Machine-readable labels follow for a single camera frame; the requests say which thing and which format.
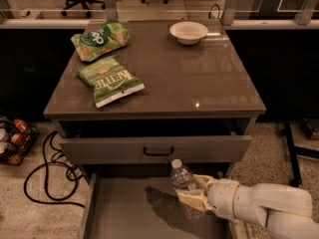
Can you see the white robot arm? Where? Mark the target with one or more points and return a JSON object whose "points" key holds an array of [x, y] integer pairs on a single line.
{"points": [[284, 211]]}

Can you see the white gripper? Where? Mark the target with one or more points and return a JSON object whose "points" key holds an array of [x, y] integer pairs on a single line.
{"points": [[221, 195]]}

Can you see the white bowl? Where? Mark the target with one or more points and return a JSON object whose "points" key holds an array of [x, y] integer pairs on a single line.
{"points": [[188, 33]]}

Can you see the grey top drawer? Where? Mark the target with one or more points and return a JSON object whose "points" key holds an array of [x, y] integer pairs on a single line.
{"points": [[122, 141]]}

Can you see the black top drawer handle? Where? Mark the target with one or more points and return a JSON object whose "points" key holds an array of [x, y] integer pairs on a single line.
{"points": [[169, 152]]}

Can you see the green kettle chips bag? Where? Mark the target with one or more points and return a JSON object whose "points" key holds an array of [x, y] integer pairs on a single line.
{"points": [[110, 81]]}

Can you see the black stand leg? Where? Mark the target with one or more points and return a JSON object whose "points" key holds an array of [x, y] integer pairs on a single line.
{"points": [[294, 151]]}

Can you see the black wire basket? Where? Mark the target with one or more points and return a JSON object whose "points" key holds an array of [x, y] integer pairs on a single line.
{"points": [[16, 139]]}

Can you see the grey drawer cabinet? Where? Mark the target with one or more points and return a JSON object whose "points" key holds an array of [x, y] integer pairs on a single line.
{"points": [[203, 81]]}

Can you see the green snack bag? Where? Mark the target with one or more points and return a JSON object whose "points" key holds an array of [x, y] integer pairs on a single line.
{"points": [[109, 37]]}

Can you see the clear plastic water bottle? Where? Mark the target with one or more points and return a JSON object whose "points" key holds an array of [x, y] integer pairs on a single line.
{"points": [[181, 178]]}

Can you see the grey drawer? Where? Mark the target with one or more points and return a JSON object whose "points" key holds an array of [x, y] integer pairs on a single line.
{"points": [[122, 141], [125, 208]]}

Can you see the grey middle drawer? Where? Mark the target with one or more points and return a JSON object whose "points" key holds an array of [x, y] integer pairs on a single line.
{"points": [[125, 208]]}

